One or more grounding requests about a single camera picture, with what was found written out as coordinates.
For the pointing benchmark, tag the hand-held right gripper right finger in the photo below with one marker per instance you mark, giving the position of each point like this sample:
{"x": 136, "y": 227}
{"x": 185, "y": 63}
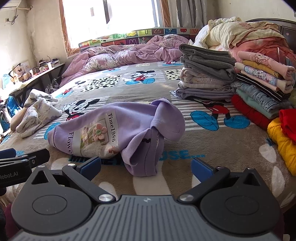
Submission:
{"x": 200, "y": 169}

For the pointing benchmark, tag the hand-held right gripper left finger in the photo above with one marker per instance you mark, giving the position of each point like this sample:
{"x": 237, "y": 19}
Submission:
{"x": 93, "y": 165}

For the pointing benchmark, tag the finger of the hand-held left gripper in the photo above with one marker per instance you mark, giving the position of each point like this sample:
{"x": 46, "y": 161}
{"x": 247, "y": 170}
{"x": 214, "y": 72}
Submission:
{"x": 8, "y": 153}
{"x": 39, "y": 157}

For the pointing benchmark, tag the purple sweatshirt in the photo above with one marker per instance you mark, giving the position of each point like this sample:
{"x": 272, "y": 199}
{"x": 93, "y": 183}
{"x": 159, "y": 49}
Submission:
{"x": 136, "y": 120}

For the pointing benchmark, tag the stack of colourful folded clothes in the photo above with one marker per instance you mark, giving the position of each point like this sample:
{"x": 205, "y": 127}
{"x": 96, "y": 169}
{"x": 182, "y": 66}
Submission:
{"x": 261, "y": 92}

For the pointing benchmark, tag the white floral pajamas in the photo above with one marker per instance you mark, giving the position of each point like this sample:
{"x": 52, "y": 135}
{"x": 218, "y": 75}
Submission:
{"x": 37, "y": 113}

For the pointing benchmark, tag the blue bag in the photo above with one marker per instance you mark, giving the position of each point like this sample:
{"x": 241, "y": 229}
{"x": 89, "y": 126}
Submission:
{"x": 12, "y": 105}

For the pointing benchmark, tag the grey plastic bag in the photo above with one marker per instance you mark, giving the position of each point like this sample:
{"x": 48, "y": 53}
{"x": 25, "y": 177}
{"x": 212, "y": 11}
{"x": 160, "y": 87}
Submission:
{"x": 53, "y": 85}

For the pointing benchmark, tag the dark desk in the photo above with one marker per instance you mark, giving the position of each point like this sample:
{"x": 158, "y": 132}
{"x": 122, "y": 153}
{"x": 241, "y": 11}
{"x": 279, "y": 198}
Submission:
{"x": 37, "y": 80}

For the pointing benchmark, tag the black desk lamp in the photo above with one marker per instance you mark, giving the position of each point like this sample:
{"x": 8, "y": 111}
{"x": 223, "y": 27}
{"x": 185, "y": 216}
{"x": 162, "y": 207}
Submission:
{"x": 14, "y": 70}

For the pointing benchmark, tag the yellow garment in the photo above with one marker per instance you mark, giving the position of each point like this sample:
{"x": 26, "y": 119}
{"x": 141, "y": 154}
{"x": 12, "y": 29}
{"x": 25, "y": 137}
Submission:
{"x": 282, "y": 141}

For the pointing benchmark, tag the cartoon mouse printed blanket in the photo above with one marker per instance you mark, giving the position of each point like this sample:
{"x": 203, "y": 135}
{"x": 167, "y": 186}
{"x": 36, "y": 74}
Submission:
{"x": 148, "y": 92}

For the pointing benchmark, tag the red garment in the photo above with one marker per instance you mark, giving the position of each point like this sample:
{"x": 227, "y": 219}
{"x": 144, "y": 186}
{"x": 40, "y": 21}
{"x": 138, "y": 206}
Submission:
{"x": 289, "y": 122}

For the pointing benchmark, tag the grey folded pants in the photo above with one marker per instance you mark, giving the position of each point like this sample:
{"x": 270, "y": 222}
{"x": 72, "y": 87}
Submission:
{"x": 205, "y": 61}

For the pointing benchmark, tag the pink floral duvet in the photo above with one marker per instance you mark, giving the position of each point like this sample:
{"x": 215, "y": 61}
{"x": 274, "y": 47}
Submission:
{"x": 120, "y": 56}

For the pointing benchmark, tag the white quilted blanket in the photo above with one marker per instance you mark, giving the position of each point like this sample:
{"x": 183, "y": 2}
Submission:
{"x": 200, "y": 38}

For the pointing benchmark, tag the colourful alphabet play mat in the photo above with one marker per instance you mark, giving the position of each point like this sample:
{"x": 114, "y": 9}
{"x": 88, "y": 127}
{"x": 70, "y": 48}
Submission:
{"x": 138, "y": 38}

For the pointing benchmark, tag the pink quilt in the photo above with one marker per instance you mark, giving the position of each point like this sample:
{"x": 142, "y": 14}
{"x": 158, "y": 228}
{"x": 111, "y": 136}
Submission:
{"x": 261, "y": 46}

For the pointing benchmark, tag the cream quilt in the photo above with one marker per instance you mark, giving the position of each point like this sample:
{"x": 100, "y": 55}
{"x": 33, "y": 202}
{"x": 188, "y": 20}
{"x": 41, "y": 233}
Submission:
{"x": 233, "y": 30}

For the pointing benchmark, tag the window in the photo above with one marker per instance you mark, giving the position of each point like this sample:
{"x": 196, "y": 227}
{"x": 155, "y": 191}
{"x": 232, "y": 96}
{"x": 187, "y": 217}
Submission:
{"x": 111, "y": 20}

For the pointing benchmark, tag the white air conditioner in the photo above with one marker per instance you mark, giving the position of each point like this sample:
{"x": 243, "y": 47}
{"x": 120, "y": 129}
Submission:
{"x": 10, "y": 4}

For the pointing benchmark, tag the grey curtain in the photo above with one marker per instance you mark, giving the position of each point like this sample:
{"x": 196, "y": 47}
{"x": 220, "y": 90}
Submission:
{"x": 196, "y": 12}

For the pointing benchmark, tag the dark wooden headboard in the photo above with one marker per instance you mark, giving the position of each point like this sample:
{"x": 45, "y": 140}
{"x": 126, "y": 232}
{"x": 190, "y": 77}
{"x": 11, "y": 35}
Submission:
{"x": 288, "y": 30}

